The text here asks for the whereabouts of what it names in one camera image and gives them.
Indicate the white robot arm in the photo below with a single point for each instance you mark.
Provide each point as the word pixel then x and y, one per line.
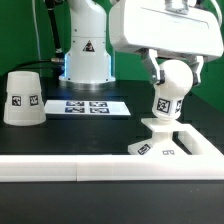
pixel 87 63

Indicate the white marker sheet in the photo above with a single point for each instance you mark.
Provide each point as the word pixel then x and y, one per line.
pixel 102 108

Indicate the white lamp shade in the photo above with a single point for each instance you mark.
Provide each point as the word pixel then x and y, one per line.
pixel 24 105

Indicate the white L-shaped wall fence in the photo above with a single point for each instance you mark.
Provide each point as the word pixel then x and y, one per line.
pixel 202 162

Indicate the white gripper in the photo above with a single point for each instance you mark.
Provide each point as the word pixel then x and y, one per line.
pixel 138 24

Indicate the white light bulb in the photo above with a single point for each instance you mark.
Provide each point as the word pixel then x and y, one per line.
pixel 169 96

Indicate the white lamp base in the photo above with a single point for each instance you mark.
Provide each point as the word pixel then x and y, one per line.
pixel 161 143

